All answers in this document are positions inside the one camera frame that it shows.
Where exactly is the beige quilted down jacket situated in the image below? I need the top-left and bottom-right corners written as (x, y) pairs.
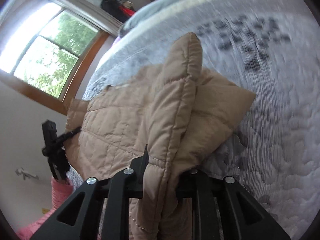
top-left (65, 33), bottom-right (255, 239)

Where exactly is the pink sleeved left forearm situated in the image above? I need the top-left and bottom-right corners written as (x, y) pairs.
top-left (51, 177), bottom-right (73, 209)

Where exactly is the coat rack with clothes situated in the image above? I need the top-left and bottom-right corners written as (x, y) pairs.
top-left (100, 0), bottom-right (136, 23)

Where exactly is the black gloved left hand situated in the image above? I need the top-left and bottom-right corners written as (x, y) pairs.
top-left (48, 148), bottom-right (70, 181)

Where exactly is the pink clothed torso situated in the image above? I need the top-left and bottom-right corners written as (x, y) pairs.
top-left (16, 207), bottom-right (57, 240)

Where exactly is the wooden framed side window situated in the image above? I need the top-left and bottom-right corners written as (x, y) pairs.
top-left (1, 0), bottom-right (110, 114)

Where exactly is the grey striped side curtain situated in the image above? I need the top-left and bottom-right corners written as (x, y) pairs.
top-left (52, 0), bottom-right (122, 37)

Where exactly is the grey pillow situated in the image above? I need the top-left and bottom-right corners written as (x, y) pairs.
top-left (118, 0), bottom-right (178, 38)

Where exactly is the grey floral quilted bedspread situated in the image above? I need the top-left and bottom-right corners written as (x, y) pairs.
top-left (82, 0), bottom-right (319, 239)

